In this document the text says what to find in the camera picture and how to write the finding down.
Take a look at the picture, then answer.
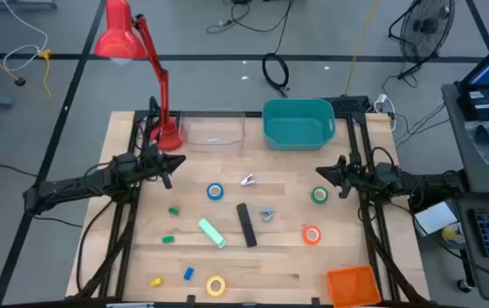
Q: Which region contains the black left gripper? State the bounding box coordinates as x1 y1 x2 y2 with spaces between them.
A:
139 145 187 191

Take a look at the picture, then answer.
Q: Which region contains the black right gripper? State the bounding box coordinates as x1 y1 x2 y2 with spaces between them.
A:
315 155 378 199

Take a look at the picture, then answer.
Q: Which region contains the green tape roll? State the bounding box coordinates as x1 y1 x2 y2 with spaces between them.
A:
310 186 329 205

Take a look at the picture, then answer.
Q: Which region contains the blue tape roll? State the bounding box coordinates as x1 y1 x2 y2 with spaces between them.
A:
206 182 225 201

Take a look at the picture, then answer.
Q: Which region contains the orange tape roll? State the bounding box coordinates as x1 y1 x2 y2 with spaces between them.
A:
302 225 322 246

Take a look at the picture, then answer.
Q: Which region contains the teal plastic bin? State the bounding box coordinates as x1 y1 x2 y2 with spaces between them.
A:
262 98 337 151

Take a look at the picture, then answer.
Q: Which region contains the mint green stapler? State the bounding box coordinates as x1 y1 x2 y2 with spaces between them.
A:
197 217 228 250

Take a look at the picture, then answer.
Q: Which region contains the black stapler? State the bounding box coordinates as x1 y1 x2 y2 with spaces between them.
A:
235 202 258 248

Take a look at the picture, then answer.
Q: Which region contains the yellow tape roll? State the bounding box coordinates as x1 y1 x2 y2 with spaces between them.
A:
205 275 227 298

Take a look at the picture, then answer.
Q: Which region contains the clear plastic container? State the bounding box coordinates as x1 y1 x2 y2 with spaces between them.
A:
179 111 246 153

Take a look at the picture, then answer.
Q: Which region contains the black power strip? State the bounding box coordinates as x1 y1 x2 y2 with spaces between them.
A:
321 95 372 115

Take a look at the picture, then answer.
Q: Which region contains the white power adapter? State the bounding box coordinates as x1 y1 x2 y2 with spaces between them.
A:
374 92 389 113

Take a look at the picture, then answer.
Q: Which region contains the white paper sheet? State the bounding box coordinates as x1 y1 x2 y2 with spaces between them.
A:
414 200 459 236

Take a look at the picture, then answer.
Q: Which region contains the orange mesh basket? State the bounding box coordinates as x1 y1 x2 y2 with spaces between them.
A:
326 264 382 308

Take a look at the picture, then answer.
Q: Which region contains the yellow blue round object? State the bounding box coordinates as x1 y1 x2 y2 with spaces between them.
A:
441 221 467 248

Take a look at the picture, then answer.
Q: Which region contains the grey desk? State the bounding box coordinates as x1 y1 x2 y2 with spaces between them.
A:
440 80 489 303

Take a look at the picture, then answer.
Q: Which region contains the red desk lamp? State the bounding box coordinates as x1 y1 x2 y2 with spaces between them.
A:
94 0 185 152

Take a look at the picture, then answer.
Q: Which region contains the small black box device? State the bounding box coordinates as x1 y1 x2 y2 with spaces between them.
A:
457 88 489 122

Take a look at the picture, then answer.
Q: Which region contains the black floor fan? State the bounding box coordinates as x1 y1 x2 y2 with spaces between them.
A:
387 0 457 81

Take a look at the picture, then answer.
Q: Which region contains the black metal frame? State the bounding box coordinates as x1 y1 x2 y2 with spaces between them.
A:
73 96 425 308

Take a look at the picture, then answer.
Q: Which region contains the coiled black cable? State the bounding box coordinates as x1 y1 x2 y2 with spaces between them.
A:
262 52 291 98

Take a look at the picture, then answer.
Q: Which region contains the yellow hanging cable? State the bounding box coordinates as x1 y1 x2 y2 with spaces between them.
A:
345 0 380 96

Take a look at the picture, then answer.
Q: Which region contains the yellow floor cord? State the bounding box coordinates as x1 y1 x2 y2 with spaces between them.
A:
37 49 53 100

